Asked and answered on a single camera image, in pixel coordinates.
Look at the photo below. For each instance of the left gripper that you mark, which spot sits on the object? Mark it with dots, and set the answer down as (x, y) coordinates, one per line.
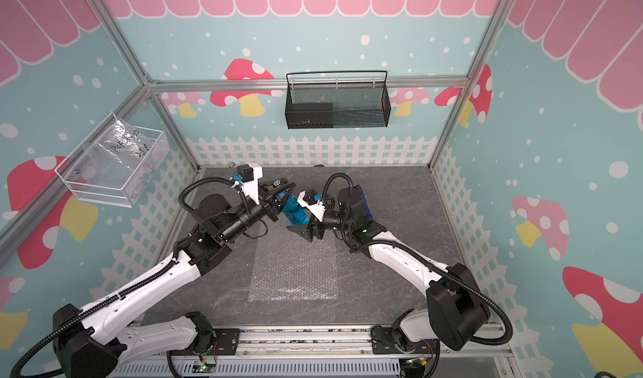
(270, 201)

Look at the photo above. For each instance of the black box in basket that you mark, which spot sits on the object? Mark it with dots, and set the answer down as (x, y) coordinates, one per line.
(309, 116)

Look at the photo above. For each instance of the clear plastic bag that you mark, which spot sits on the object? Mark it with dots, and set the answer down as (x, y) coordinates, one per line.
(122, 154)

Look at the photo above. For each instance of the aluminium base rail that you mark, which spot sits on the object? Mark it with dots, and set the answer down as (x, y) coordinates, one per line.
(359, 350)

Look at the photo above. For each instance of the white wire mesh basket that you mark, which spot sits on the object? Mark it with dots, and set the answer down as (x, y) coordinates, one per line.
(120, 197)

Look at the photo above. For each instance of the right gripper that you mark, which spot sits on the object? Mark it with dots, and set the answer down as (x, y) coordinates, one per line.
(308, 230)

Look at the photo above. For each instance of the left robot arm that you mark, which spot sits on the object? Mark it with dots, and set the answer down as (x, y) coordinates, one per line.
(96, 339)

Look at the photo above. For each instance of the blue tape dispenser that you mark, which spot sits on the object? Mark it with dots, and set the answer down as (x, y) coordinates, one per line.
(359, 205)

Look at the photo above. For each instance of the black wire mesh basket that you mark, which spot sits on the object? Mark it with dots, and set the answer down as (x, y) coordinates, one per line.
(360, 98)

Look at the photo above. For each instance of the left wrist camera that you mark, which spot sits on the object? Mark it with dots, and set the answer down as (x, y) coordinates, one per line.
(248, 174)

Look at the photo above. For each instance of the clear bubble wrap sheet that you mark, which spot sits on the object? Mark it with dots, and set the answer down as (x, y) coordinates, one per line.
(287, 267)

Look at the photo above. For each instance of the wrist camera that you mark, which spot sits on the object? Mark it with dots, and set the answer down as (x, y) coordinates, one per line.
(313, 202)
(248, 174)

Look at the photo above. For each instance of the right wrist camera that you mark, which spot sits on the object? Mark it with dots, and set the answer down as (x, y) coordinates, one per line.
(313, 202)

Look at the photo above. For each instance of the blue glass bottle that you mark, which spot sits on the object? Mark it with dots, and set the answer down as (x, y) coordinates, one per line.
(294, 212)

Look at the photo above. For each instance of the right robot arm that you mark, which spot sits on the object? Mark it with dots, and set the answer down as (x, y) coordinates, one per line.
(457, 311)

